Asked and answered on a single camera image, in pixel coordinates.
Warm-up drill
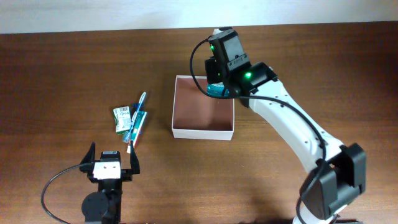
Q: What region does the blue white toothbrush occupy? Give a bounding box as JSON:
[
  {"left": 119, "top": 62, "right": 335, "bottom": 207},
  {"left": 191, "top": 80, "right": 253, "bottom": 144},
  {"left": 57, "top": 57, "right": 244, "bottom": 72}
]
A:
[{"left": 123, "top": 92, "right": 147, "bottom": 143}]

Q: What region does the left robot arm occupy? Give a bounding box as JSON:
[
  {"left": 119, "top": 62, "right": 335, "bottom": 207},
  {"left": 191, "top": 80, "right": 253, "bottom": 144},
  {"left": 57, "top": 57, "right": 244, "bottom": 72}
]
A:
[{"left": 79, "top": 143, "right": 141, "bottom": 224}]

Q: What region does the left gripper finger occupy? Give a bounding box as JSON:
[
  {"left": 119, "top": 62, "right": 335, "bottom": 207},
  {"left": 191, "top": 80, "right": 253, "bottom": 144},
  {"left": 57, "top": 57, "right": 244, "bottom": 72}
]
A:
[
  {"left": 129, "top": 142, "right": 140, "bottom": 174},
  {"left": 80, "top": 142, "right": 95, "bottom": 164}
]

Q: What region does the right black cable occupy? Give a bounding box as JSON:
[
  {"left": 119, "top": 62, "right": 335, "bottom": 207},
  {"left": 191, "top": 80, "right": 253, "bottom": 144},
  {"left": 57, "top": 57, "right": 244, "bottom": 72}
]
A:
[{"left": 189, "top": 37, "right": 327, "bottom": 224}]

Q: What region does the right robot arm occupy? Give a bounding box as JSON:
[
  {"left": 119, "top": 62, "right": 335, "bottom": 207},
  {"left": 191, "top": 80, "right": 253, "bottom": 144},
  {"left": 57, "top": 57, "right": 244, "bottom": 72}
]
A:
[{"left": 205, "top": 27, "right": 366, "bottom": 223}]

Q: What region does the white cardboard box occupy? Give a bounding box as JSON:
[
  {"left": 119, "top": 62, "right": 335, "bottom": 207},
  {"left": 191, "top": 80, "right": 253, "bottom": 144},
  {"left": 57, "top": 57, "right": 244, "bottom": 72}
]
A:
[{"left": 171, "top": 75, "right": 234, "bottom": 141}]

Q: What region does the blue mouthwash bottle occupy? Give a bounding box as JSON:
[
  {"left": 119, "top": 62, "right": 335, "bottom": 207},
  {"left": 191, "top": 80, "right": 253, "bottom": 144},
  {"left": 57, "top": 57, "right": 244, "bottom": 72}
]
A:
[{"left": 207, "top": 82, "right": 229, "bottom": 97}]

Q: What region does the green white soap packet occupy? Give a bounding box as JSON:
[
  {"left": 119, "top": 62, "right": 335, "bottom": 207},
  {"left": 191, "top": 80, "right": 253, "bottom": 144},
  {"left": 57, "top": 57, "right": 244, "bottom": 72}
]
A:
[{"left": 113, "top": 106, "right": 131, "bottom": 134}]

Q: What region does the green toothpaste box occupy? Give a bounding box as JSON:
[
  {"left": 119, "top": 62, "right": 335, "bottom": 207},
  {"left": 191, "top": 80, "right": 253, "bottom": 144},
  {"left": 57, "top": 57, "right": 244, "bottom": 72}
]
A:
[{"left": 127, "top": 111, "right": 147, "bottom": 154}]

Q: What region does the left black cable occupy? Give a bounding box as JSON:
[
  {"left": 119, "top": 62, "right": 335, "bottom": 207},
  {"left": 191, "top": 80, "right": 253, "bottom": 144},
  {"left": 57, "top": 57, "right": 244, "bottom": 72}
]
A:
[{"left": 40, "top": 162, "right": 94, "bottom": 224}]

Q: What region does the black cable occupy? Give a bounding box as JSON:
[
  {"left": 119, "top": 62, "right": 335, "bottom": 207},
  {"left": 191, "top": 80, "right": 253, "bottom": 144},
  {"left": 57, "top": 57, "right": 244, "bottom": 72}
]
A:
[
  {"left": 40, "top": 162, "right": 94, "bottom": 224},
  {"left": 189, "top": 37, "right": 327, "bottom": 224}
]

